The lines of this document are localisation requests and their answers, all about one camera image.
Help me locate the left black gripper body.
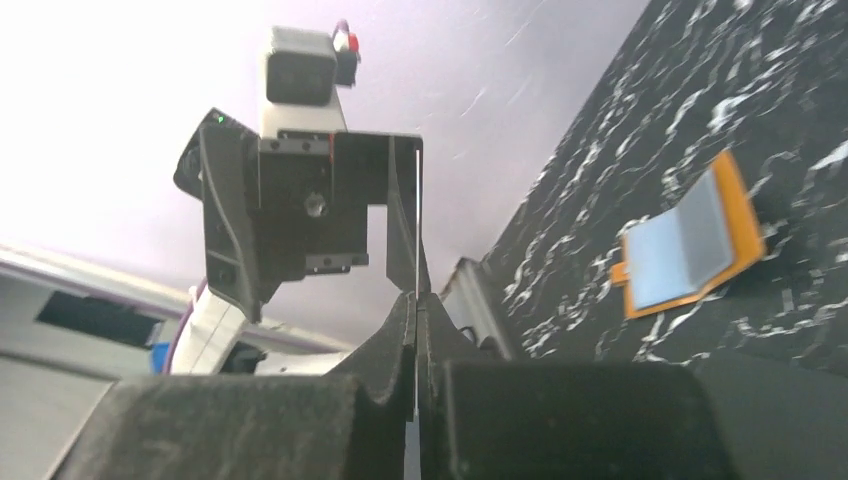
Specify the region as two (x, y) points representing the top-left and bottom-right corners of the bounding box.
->
(173, 109), (425, 276)

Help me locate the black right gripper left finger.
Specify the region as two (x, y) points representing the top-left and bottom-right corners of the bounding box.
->
(56, 293), (416, 479)

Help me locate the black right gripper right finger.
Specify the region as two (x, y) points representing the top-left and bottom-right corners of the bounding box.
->
(416, 294), (738, 479)

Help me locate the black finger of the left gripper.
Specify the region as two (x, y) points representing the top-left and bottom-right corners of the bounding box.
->
(386, 136), (431, 295)
(198, 109), (282, 323)

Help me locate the orange leather card holder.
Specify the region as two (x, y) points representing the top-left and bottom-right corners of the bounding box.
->
(609, 150), (766, 319)

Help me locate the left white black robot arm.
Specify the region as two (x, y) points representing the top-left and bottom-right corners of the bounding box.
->
(55, 121), (430, 479)

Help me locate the left aluminium side rail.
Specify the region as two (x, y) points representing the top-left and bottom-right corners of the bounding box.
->
(439, 257), (522, 361)

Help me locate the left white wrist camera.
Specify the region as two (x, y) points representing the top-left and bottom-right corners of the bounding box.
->
(258, 19), (361, 138)

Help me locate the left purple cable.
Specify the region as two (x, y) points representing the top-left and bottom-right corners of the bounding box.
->
(162, 278), (210, 376)

